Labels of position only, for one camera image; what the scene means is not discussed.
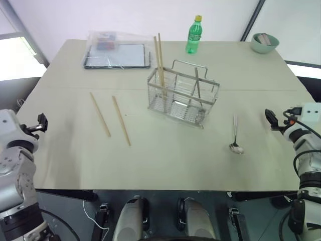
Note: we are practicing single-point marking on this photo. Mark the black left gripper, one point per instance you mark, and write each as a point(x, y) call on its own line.
point(29, 129)

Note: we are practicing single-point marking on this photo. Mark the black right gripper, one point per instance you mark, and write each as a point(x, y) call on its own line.
point(282, 125)

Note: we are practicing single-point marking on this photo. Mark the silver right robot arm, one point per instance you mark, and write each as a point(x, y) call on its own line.
point(307, 160)

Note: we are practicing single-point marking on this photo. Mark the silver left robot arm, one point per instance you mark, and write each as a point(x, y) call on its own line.
point(17, 180)

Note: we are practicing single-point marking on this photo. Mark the metal spoon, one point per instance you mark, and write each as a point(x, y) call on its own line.
point(198, 86)
point(237, 149)

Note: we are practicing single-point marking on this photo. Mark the wooden chopstick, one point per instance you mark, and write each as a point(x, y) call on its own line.
point(100, 114)
point(160, 54)
point(157, 57)
point(121, 121)

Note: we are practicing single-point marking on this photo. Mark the pale green bowl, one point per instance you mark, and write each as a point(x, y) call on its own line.
point(263, 49)

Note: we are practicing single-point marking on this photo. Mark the pink item in bowl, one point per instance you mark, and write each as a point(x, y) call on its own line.
point(265, 39)

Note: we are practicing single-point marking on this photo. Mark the colourful small box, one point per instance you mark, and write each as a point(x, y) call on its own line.
point(106, 41)

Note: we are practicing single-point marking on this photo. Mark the green plastic bottle yellow cap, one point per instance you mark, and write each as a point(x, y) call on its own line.
point(193, 37)

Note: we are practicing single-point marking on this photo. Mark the clear plastic bag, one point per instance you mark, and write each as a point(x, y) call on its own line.
point(125, 37)

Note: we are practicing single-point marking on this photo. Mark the grey rounded robot leg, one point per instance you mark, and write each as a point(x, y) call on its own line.
point(195, 221)
point(131, 221)

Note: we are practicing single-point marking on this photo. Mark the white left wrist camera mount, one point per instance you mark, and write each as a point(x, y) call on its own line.
point(7, 119)

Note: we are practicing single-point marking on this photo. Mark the grey window frame post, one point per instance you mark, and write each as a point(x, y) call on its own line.
point(27, 35)

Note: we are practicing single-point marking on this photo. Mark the dark window frame post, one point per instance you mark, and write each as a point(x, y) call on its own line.
point(252, 20)

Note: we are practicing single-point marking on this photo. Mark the black table bracket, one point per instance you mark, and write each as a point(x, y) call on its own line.
point(238, 221)
point(102, 216)

